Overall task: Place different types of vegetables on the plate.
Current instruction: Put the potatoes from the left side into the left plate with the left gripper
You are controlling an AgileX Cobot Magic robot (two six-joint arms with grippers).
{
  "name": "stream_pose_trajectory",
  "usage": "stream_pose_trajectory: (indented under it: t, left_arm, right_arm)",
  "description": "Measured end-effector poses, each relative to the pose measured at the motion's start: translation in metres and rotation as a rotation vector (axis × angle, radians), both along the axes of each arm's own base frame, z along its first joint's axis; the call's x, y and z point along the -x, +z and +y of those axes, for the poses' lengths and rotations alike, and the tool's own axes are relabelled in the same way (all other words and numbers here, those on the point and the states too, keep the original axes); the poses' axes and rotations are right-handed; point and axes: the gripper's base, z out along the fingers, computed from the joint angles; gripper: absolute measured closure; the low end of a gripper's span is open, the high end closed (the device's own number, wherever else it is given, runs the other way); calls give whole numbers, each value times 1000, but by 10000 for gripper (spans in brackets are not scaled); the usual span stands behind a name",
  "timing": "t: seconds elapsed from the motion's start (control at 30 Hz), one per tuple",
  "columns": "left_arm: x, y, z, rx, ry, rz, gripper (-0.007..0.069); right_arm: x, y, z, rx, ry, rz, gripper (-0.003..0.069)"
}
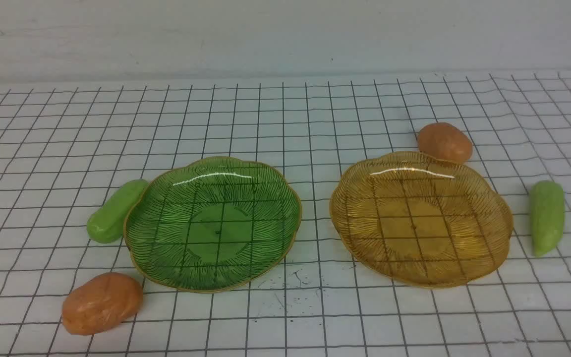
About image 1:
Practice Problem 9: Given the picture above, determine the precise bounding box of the green transparent plastic plate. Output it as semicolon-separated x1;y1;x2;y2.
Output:
123;156;303;293

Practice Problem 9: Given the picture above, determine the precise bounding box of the amber transparent plastic plate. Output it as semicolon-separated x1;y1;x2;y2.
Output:
329;151;514;289

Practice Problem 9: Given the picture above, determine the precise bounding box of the orange potato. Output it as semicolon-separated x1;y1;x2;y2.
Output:
417;122;473;164
61;273;143;335

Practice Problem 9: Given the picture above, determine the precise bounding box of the green bitter gourd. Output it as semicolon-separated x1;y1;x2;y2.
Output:
529;180;565;257

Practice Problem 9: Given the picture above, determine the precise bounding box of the green cucumber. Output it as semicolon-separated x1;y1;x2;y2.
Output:
87;179;149;244

